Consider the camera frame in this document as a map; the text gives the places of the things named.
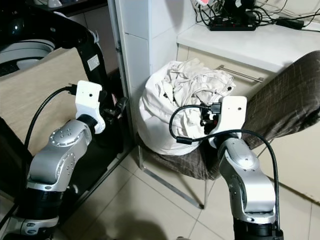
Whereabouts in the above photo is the brown checked covered chair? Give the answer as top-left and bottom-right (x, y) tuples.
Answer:
(136, 50), (320, 210)

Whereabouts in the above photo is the black power adapter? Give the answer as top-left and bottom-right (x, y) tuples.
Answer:
(276, 17), (307, 31)

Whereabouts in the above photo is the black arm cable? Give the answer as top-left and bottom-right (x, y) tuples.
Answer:
(169, 103), (281, 232)
(25, 85), (79, 168)

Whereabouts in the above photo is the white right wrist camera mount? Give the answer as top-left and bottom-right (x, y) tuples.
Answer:
(210, 95), (248, 147)

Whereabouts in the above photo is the silver cabinet handle bar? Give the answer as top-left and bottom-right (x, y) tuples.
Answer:
(216, 64), (265, 84)

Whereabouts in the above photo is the white cabinet with counter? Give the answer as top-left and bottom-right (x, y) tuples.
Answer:
(175, 22), (320, 86)

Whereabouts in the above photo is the white washer label sticker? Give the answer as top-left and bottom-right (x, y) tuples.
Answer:
(87, 53), (101, 72)

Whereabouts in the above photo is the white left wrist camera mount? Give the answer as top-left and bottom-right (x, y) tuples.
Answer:
(75, 80), (105, 134)

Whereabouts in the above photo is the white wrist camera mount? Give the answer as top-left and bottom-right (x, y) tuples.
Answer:
(75, 80), (105, 134)
(210, 95), (248, 147)

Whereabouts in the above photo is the black power strip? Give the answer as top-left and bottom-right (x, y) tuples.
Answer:
(209, 14), (261, 32)

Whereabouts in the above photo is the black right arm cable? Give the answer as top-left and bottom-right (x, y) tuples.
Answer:
(169, 103), (281, 232)

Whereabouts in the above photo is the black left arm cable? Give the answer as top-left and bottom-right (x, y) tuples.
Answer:
(25, 85), (79, 168)

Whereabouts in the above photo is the black washing machine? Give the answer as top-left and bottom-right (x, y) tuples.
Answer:
(0, 0), (121, 211)

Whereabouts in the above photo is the beige cloth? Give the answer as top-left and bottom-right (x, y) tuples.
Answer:
(0, 47), (82, 157)

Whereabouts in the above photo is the white laundry pile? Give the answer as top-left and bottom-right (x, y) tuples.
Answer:
(137, 57), (237, 156)

